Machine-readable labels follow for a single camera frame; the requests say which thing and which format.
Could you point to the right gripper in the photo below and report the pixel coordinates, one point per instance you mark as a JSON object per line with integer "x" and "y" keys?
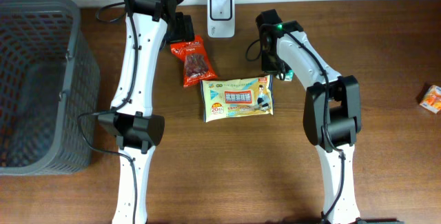
{"x": 269, "y": 67}

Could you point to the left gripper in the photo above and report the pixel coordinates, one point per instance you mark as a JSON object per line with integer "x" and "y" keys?
{"x": 185, "y": 29}

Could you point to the red snack bag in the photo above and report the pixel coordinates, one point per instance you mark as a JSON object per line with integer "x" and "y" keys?
{"x": 197, "y": 66}

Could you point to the teal tissue pack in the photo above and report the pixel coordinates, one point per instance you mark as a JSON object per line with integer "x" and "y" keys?
{"x": 288, "y": 76}

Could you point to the yellow wet wipes pack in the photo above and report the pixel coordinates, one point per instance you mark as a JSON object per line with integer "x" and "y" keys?
{"x": 237, "y": 98}

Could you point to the orange tissue pack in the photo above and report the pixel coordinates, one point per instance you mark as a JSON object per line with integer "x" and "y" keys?
{"x": 431, "y": 99}

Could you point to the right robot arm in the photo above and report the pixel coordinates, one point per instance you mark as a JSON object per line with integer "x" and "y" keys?
{"x": 332, "y": 111}

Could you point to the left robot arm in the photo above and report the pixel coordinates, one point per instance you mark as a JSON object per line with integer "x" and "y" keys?
{"x": 150, "y": 25}

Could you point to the white barcode scanner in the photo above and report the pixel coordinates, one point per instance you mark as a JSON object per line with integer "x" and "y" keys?
{"x": 221, "y": 18}

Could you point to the grey plastic mesh basket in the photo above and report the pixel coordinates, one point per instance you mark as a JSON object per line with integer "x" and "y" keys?
{"x": 50, "y": 84}

